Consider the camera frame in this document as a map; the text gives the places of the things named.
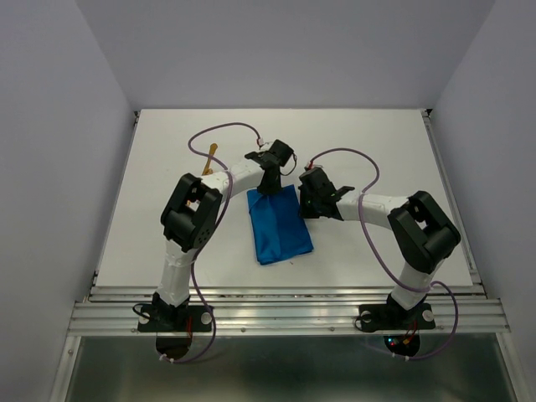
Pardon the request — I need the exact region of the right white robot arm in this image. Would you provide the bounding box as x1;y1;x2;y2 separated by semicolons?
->
299;167;461;327

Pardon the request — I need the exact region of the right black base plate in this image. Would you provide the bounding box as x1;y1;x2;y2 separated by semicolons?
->
353;303;436;333

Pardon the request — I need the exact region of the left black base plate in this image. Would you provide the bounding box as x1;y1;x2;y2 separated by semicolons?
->
132;303;213;333

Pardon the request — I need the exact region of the blue cloth napkin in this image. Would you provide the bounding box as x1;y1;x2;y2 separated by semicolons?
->
246;184;314;265

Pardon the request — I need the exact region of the aluminium rail frame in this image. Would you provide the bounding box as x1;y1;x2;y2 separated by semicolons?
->
49;109;536;402

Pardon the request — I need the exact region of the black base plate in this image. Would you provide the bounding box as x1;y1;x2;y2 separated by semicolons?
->
353;303;436;333
132;303;213;333

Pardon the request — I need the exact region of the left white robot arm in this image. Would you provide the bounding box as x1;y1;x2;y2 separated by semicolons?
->
149;140;294;330

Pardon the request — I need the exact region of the gold knife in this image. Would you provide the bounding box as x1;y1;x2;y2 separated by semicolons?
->
202;142;218;176

